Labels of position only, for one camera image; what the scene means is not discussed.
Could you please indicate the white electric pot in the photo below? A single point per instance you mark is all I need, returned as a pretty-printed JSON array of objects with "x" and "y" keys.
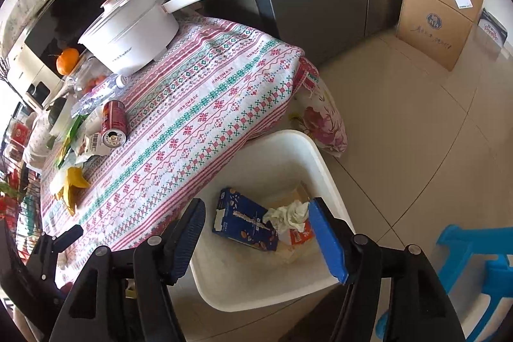
[{"x": 128, "y": 41}]

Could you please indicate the blue cardboard snack box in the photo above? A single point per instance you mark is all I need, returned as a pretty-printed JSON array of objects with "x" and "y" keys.
[{"x": 240, "y": 217}]

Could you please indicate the small tangerine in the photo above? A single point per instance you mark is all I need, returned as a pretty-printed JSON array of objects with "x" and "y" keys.
[{"x": 94, "y": 84}]

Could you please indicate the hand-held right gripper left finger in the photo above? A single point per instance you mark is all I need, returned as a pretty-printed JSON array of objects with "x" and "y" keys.
[{"x": 188, "y": 246}]

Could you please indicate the patterned red green tablecloth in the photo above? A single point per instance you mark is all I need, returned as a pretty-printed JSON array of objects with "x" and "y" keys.
[{"x": 200, "y": 97}]

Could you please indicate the large orange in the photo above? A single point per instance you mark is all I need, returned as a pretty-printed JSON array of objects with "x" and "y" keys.
[{"x": 67, "y": 60}]

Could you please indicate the orange snack packet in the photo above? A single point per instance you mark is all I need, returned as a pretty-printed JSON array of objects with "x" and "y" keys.
[{"x": 298, "y": 238}]

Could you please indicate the floral cushion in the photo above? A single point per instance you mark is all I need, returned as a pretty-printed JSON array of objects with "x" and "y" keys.
[{"x": 324, "y": 121}]

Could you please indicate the black microwave oven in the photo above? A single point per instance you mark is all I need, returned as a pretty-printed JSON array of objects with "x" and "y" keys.
[{"x": 52, "y": 17}]

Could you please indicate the crumpled white tissue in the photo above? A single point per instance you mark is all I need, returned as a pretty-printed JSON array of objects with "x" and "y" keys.
[{"x": 288, "y": 216}]

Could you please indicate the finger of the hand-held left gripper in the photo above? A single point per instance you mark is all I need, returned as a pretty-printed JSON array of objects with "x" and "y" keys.
[{"x": 71, "y": 234}]

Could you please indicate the blue plastic stool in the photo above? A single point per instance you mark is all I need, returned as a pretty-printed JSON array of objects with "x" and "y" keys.
[{"x": 497, "y": 270}]

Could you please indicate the white barcode wrapper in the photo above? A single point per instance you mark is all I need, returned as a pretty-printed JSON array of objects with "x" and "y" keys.
[{"x": 94, "y": 145}]

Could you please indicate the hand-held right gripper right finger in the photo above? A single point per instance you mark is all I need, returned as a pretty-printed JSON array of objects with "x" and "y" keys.
[{"x": 328, "y": 242}]

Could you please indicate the red drink can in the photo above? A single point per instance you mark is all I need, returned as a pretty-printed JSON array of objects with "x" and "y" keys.
[{"x": 115, "y": 119}]

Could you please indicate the green snack wrapper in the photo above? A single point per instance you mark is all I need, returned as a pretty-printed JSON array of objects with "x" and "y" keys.
[{"x": 74, "y": 129}]

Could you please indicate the small printed carton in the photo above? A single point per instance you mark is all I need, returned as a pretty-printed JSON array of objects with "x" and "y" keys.
[{"x": 493, "y": 27}]

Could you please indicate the banana peel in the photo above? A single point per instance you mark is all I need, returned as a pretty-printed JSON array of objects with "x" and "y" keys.
[{"x": 74, "y": 181}]

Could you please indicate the glass teapot with wooden lid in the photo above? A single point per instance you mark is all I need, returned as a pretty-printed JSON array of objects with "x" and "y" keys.
[{"x": 88, "y": 75}]

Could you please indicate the clear plastic bottle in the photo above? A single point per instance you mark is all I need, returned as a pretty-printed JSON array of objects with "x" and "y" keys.
[{"x": 100, "y": 91}]

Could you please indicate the white plastic bin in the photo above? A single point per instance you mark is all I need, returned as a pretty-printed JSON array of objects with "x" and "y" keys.
[{"x": 256, "y": 278}]

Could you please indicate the plain cardboard box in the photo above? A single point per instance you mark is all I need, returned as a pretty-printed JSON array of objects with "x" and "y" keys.
[{"x": 433, "y": 33}]

